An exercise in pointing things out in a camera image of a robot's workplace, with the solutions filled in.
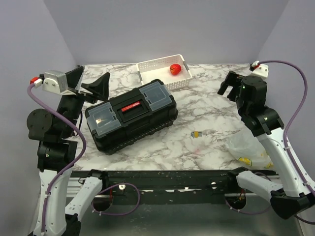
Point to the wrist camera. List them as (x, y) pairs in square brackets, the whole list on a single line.
[(260, 70), (55, 82)]

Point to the red fake apple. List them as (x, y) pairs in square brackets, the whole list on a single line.
[(175, 69)]

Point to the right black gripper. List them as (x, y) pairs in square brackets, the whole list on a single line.
[(233, 78)]

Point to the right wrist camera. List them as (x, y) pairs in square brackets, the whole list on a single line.
[(260, 70)]

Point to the black plastic toolbox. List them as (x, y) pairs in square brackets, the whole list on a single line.
[(129, 117)]

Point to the small yellow grey connector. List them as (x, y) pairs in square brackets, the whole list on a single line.
[(196, 134)]

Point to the black mounting rail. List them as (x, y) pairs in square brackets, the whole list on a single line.
[(163, 187)]

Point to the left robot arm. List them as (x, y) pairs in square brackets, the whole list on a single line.
[(56, 157)]

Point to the white perforated plastic basket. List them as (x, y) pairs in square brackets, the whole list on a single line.
[(160, 69)]

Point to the white lemon print plastic bag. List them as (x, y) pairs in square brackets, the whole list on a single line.
[(246, 149)]

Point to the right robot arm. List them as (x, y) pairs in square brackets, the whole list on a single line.
[(296, 192)]

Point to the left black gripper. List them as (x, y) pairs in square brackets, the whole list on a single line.
[(100, 87)]

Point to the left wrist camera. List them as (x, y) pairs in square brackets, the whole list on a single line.
[(55, 82)]

